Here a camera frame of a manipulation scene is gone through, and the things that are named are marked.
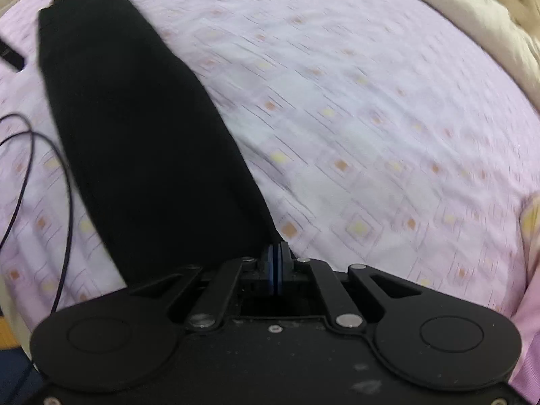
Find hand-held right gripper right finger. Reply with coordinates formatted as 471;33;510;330
277;240;423;330

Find yellow cloth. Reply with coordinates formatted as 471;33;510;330
520;196;540;264

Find small black object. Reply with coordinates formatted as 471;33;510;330
0;39;25;71

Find cream duvet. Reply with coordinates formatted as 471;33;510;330
371;0;540;112

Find thin black cable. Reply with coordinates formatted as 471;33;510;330
0;113;75;317

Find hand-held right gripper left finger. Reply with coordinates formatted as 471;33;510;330
127;242;277;332

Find black pants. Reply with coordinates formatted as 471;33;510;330
37;0;282;293

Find purple patterned bed sheet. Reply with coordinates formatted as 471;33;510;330
0;0;540;405

